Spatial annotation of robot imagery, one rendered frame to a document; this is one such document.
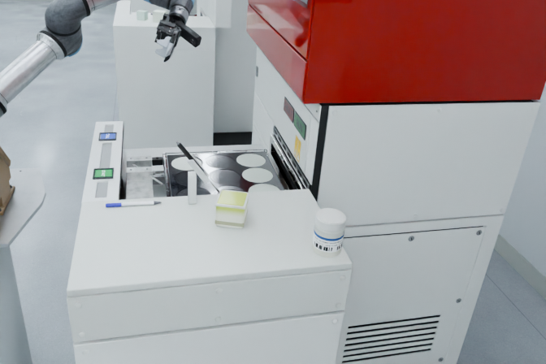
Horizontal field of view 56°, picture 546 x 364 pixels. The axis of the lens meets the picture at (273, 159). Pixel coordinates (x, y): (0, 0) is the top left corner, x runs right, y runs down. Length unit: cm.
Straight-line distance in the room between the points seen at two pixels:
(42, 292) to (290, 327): 162
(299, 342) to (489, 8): 99
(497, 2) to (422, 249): 80
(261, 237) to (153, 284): 29
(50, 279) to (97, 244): 150
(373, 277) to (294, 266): 63
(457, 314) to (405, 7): 117
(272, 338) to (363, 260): 52
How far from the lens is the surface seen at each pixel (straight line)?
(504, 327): 274
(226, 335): 126
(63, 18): 190
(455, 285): 197
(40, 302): 263
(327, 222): 116
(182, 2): 210
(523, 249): 309
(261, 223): 131
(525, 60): 164
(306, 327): 130
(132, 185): 165
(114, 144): 173
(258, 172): 168
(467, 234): 184
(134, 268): 117
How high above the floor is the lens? 169
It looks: 26 degrees down
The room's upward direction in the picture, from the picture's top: 5 degrees clockwise
